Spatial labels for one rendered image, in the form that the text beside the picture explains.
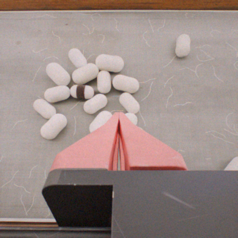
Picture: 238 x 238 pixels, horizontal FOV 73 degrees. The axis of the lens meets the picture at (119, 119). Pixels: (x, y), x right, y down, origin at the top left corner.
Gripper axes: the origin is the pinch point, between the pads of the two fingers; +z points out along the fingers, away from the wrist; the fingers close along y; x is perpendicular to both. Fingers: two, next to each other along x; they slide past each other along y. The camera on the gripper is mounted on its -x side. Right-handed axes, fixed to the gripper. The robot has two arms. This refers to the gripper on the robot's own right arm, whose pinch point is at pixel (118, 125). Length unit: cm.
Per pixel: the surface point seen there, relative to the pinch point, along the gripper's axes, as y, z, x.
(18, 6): 15.9, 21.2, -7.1
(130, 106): -1.3, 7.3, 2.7
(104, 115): 1.7, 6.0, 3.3
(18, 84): 14.0, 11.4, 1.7
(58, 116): 7.2, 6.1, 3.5
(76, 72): 5.4, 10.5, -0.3
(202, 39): -12.6, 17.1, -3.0
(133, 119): -1.7, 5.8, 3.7
